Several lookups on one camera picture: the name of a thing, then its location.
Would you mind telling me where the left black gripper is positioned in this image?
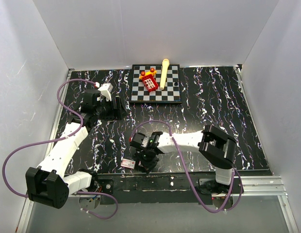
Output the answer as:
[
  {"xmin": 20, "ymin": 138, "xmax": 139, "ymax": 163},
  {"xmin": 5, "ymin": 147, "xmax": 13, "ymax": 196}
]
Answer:
[{"xmin": 95, "ymin": 97, "xmax": 128, "ymax": 121}]

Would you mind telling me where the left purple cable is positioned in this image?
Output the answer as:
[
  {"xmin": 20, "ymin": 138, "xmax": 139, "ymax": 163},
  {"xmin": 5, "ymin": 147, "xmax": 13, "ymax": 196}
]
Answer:
[{"xmin": 1, "ymin": 79, "xmax": 118, "ymax": 220}]

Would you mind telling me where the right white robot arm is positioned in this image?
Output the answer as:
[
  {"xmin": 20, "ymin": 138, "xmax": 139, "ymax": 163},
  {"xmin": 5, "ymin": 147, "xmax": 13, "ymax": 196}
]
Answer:
[{"xmin": 130, "ymin": 125, "xmax": 236, "ymax": 193}]

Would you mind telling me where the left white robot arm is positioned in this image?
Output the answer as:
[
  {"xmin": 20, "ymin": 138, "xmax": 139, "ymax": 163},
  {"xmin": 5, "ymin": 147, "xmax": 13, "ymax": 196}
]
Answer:
[{"xmin": 25, "ymin": 89, "xmax": 127, "ymax": 209}]

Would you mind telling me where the red toy brick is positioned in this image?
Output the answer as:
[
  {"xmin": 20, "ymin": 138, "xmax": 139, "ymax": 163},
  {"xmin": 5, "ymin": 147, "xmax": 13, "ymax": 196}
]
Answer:
[{"xmin": 142, "ymin": 75, "xmax": 158, "ymax": 92}]

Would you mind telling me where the black base frame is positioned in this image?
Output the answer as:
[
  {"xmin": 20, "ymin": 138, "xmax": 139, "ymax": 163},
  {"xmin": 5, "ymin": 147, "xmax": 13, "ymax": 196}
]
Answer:
[{"xmin": 88, "ymin": 172, "xmax": 241, "ymax": 205}]

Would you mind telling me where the black white chessboard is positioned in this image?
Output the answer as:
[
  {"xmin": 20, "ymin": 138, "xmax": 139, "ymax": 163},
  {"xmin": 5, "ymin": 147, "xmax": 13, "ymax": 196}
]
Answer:
[{"xmin": 130, "ymin": 64, "xmax": 182, "ymax": 103}]

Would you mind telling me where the yellow toy piece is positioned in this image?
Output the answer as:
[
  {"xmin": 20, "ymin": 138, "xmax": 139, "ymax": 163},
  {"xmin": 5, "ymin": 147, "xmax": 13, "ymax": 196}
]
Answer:
[{"xmin": 139, "ymin": 68, "xmax": 157, "ymax": 80}]

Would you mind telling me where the red white staple box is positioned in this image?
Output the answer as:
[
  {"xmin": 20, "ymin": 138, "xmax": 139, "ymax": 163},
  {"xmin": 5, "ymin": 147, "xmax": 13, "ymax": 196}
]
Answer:
[{"xmin": 121, "ymin": 159, "xmax": 135, "ymax": 169}]

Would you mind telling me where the cream toy microphone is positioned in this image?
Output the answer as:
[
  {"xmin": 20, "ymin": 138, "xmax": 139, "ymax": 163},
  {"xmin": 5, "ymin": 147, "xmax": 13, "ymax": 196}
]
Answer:
[{"xmin": 160, "ymin": 58, "xmax": 170, "ymax": 90}]

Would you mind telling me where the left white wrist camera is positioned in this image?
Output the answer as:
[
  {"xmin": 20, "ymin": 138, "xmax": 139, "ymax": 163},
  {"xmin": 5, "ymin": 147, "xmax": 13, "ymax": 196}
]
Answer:
[{"xmin": 95, "ymin": 82, "xmax": 113, "ymax": 101}]

